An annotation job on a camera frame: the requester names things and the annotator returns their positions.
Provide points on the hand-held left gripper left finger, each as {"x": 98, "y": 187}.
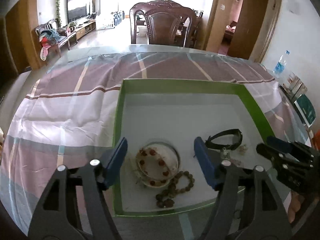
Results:
{"x": 116, "y": 160}

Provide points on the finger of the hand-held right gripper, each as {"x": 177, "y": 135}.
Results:
{"x": 278, "y": 142}
{"x": 266, "y": 151}

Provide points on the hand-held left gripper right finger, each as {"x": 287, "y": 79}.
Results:
{"x": 203, "y": 160}

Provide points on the black wristwatch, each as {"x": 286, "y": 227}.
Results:
{"x": 220, "y": 147}

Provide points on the small silver jewelry piece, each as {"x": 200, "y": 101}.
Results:
{"x": 225, "y": 153}

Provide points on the small pale jewelry piece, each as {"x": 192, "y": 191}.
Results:
{"x": 242, "y": 149}

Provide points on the green tray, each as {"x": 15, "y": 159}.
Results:
{"x": 180, "y": 115}

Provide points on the green book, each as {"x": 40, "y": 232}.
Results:
{"x": 306, "y": 110}

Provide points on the stack of books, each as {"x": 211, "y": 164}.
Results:
{"x": 296, "y": 85}

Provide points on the water bottle with blue label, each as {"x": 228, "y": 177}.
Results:
{"x": 280, "y": 66}

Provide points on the wooden door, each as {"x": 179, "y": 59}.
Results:
{"x": 250, "y": 25}

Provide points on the bed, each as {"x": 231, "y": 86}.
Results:
{"x": 230, "y": 30}

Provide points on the white bucket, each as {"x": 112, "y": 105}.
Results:
{"x": 141, "y": 31}

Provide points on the wooden bench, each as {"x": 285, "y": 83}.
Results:
{"x": 66, "y": 37}

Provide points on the wooden television cabinet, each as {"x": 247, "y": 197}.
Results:
{"x": 85, "y": 27}

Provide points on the pile of clothes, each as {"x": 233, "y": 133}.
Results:
{"x": 48, "y": 37}

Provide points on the dark wooden chair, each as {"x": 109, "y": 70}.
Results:
{"x": 162, "y": 25}

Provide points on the television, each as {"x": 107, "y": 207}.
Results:
{"x": 77, "y": 10}

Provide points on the hanging green vine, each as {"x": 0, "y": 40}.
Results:
{"x": 58, "y": 2}

